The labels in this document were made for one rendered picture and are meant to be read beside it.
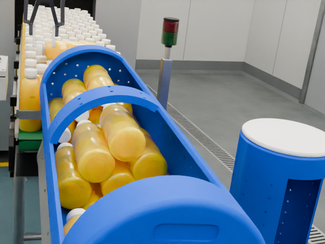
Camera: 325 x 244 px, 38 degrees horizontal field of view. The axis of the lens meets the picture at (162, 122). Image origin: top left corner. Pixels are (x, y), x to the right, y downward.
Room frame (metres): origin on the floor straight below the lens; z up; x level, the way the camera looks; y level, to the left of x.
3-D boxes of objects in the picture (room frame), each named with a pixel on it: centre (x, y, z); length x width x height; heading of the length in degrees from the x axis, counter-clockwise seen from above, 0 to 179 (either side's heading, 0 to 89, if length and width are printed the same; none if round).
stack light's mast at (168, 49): (1.87, 0.01, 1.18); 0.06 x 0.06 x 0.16
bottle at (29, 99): (1.46, 0.43, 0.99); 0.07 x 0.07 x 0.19
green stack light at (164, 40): (1.87, 0.01, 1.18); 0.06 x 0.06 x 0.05
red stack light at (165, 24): (1.87, 0.01, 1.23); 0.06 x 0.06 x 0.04
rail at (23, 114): (1.47, 0.27, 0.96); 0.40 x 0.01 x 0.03; 107
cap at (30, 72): (1.46, 0.43, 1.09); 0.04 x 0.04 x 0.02
